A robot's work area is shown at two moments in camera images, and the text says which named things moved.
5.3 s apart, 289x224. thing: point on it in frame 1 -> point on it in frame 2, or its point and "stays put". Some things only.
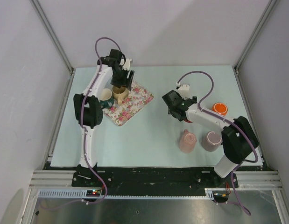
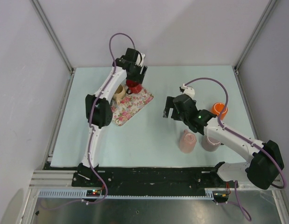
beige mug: (120, 93) stays put
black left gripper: (125, 80) -> (138, 77)
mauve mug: (211, 141) stays put
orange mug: (220, 108) stays put
